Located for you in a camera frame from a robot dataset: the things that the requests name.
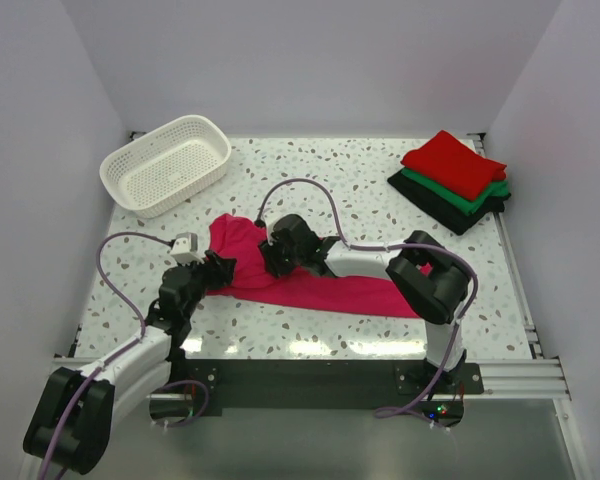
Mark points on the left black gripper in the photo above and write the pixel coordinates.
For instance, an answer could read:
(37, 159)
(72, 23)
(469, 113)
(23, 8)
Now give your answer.
(222, 265)

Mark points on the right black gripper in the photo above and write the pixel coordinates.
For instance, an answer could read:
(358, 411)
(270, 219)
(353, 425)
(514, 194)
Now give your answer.
(268, 251)

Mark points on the magenta pink t-shirt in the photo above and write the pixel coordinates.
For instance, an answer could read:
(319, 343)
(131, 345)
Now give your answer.
(238, 238)

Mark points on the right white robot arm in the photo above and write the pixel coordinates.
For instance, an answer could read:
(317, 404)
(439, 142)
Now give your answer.
(437, 284)

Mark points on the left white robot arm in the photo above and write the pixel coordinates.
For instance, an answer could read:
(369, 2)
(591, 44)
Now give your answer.
(72, 423)

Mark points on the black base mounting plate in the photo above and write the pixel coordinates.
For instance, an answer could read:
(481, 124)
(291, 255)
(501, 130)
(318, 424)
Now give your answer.
(314, 384)

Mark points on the white perforated plastic basket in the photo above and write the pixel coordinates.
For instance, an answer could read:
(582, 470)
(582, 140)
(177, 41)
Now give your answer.
(166, 166)

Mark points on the folded black t-shirt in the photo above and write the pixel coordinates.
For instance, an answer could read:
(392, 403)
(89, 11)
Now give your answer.
(442, 210)

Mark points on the folded red t-shirt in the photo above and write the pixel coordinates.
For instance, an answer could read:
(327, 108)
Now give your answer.
(451, 164)

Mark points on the folded green t-shirt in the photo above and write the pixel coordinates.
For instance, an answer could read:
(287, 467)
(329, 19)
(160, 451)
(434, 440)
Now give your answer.
(498, 189)

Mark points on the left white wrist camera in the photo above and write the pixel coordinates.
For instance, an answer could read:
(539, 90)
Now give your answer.
(184, 249)

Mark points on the aluminium frame rail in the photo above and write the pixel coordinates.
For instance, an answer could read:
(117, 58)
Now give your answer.
(531, 379)

